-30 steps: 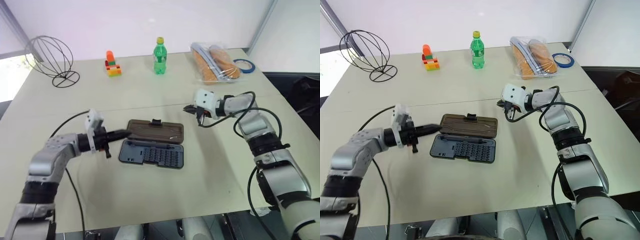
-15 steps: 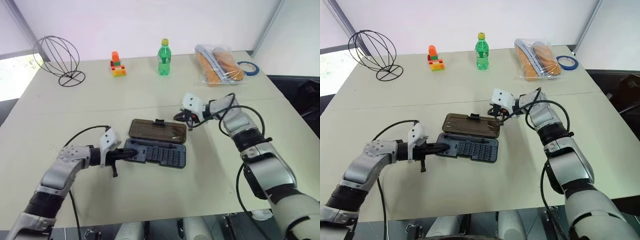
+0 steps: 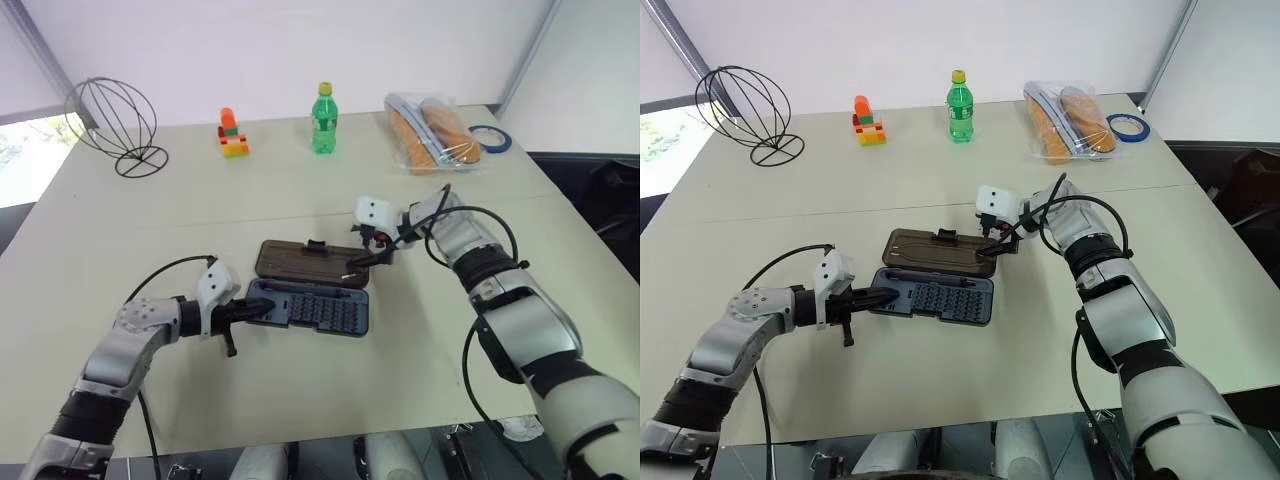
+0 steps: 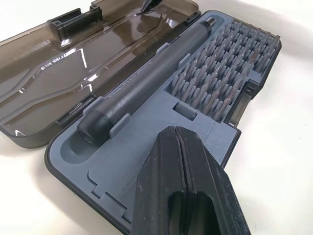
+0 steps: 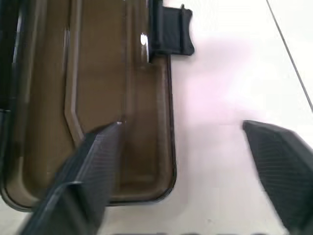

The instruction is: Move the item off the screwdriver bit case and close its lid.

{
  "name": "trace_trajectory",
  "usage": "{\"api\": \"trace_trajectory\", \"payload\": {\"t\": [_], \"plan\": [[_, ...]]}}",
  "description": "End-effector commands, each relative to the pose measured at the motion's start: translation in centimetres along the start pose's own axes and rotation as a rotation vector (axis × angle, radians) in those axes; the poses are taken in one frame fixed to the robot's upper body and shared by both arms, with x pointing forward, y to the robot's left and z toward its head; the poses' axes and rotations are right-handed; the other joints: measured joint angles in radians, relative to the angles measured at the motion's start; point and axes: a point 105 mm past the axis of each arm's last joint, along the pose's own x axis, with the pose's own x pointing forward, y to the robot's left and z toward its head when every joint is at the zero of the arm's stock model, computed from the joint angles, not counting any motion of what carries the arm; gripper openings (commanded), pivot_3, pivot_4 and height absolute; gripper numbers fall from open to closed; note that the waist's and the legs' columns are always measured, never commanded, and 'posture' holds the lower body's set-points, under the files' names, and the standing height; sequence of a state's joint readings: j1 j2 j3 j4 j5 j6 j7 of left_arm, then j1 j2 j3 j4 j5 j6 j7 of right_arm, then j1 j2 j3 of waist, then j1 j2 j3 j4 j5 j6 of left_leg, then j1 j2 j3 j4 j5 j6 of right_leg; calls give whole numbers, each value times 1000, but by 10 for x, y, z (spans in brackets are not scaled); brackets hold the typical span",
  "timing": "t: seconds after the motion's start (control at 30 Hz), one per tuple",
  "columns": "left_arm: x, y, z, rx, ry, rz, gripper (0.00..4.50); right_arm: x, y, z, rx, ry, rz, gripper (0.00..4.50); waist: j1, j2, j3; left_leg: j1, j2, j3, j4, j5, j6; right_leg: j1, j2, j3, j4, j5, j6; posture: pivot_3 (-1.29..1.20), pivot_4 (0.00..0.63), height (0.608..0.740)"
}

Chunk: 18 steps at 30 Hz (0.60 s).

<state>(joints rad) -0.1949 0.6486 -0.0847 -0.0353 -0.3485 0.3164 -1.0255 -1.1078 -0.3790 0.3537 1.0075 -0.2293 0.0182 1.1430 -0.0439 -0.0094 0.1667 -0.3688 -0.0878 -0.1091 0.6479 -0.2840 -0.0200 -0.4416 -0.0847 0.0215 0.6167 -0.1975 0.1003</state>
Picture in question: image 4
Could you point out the grey screwdriver bit set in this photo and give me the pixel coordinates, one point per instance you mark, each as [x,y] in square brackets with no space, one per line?
[220,73]

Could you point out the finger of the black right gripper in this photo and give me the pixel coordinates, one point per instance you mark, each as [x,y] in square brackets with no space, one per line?
[148,4]

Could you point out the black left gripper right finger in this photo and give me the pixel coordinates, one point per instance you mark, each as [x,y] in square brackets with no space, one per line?
[212,186]

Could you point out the dark grey electric screwdriver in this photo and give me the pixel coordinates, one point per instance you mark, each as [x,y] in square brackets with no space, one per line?
[146,73]

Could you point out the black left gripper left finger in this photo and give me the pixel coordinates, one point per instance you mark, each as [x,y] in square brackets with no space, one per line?
[156,186]

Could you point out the screwdriver bit case, smoky lid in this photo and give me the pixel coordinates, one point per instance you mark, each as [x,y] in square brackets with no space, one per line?
[151,127]

